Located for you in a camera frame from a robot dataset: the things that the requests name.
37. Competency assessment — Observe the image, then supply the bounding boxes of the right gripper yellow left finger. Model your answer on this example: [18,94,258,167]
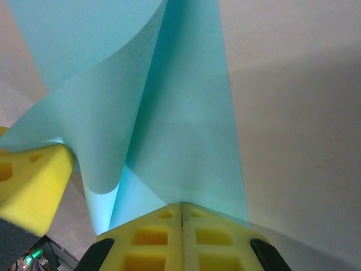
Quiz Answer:
[80,203,184,271]

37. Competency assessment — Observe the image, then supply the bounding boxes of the black controller board with wires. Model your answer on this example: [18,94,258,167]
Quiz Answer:
[10,235,85,271]

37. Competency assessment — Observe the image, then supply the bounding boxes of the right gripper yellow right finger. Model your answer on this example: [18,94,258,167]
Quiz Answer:
[182,203,291,271]

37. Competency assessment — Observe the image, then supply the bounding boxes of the light blue cloth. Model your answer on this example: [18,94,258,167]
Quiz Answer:
[5,0,250,237]

